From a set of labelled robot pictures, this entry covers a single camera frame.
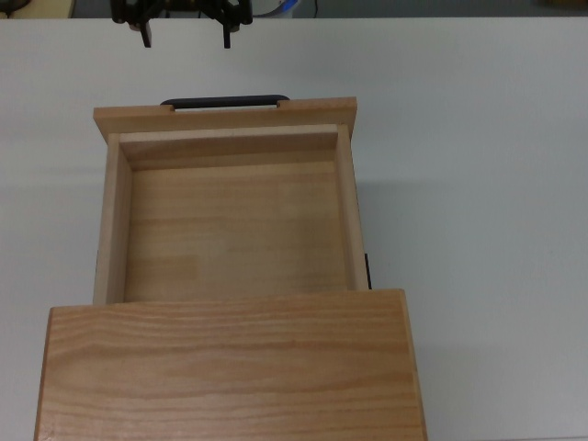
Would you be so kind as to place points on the tan wooden desk edge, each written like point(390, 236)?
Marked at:
point(46, 8)

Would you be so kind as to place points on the wooden drawer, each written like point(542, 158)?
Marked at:
point(229, 229)

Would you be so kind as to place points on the wooden cabinet box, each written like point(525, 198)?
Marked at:
point(229, 367)

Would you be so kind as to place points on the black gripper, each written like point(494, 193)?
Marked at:
point(184, 3)

